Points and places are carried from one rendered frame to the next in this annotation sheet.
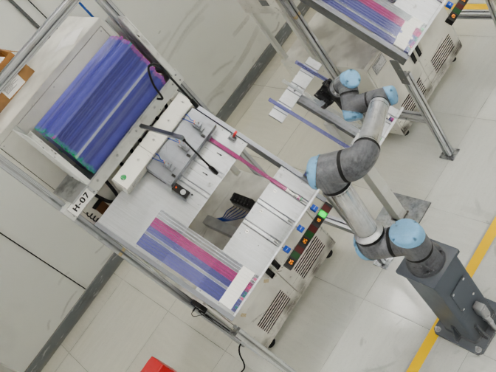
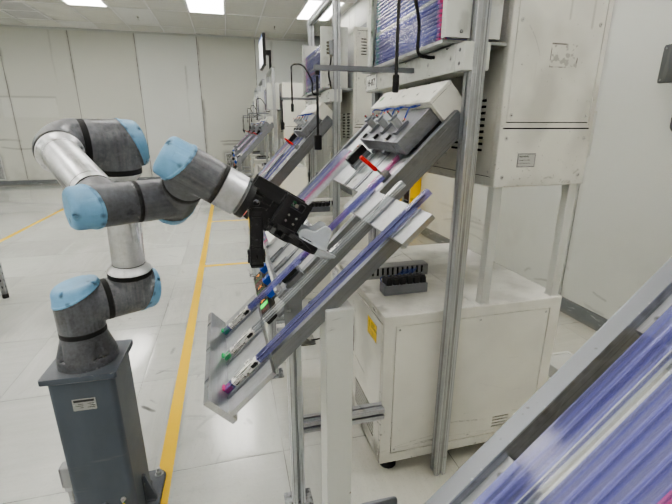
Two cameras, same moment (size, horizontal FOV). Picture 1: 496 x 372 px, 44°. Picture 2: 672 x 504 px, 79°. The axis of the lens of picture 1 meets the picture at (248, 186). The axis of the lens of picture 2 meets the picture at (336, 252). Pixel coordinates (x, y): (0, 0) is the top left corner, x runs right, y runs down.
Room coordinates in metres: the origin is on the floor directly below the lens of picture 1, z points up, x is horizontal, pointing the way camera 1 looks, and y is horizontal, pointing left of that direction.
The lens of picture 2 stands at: (2.20, -1.27, 1.17)
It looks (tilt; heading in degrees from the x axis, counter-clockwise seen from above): 17 degrees down; 93
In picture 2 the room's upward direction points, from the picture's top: straight up
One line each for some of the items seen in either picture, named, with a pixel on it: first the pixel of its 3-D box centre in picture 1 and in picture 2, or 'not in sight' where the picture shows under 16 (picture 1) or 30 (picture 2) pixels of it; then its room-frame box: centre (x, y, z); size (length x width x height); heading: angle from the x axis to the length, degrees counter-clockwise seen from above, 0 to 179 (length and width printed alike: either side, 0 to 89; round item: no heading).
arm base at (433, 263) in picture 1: (421, 254); (85, 342); (1.44, -0.30, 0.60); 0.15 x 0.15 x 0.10
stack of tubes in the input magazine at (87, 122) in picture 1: (102, 103); (421, 10); (2.38, 0.20, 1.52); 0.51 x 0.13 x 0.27; 108
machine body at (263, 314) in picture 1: (238, 254); (423, 339); (2.48, 0.29, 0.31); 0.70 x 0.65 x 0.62; 108
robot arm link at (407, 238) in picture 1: (408, 238); (81, 303); (1.45, -0.30, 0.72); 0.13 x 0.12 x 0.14; 46
